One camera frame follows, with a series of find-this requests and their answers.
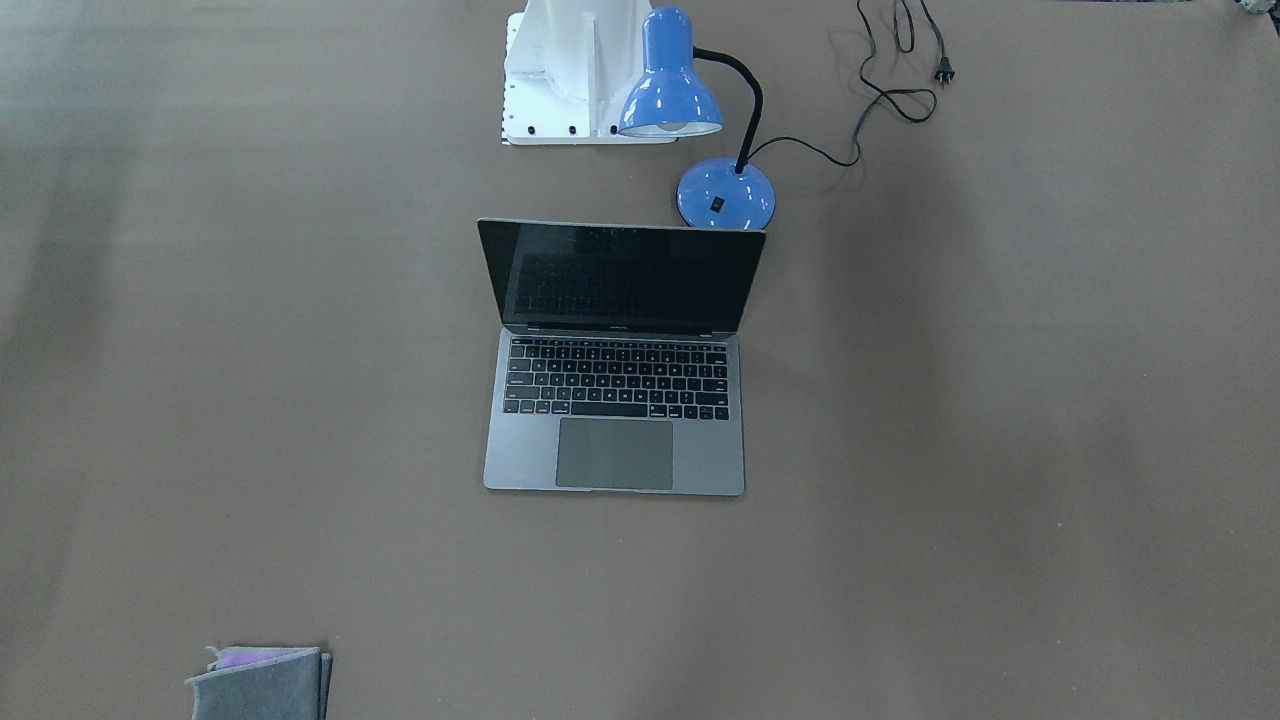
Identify grey laptop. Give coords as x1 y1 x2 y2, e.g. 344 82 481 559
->
477 218 765 497

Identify blue desk lamp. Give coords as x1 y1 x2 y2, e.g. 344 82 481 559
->
617 5 777 231

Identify folded grey cloth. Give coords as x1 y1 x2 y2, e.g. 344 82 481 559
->
186 646 332 719

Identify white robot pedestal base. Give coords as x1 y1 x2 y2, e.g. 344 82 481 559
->
500 1 668 146

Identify black lamp power cable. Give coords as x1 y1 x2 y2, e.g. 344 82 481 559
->
745 0 957 169

